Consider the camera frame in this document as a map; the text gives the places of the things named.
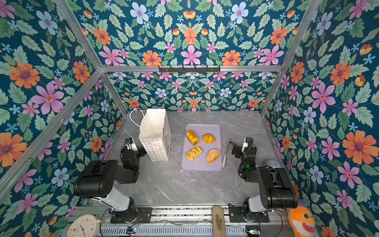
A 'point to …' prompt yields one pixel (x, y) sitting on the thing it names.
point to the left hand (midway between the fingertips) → (136, 141)
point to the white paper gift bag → (155, 136)
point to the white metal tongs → (228, 138)
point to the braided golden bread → (194, 153)
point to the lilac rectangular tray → (202, 148)
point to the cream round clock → (85, 225)
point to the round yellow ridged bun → (208, 138)
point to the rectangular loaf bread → (192, 138)
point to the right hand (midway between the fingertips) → (247, 143)
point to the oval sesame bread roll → (212, 155)
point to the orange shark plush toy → (302, 221)
